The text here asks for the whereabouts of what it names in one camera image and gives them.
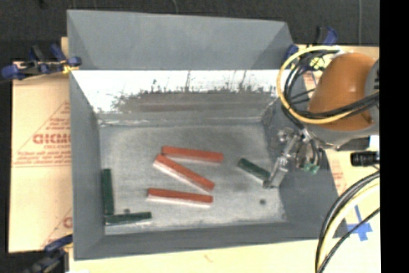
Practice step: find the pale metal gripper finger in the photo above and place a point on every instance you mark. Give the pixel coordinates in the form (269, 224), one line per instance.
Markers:
(272, 176)
(280, 174)

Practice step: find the dark green flat block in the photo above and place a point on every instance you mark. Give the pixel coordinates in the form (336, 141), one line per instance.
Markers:
(253, 168)
(128, 218)
(108, 191)

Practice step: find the red-brown flat block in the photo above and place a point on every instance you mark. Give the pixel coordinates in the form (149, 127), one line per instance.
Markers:
(193, 153)
(183, 172)
(179, 196)

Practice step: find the grey metal bin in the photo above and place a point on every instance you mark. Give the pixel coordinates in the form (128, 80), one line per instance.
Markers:
(179, 48)

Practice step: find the brown cardboard board red print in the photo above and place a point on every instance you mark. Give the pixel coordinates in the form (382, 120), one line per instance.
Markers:
(40, 169)

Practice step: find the black cylinder on white bracket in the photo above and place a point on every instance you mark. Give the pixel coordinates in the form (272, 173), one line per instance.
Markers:
(364, 159)

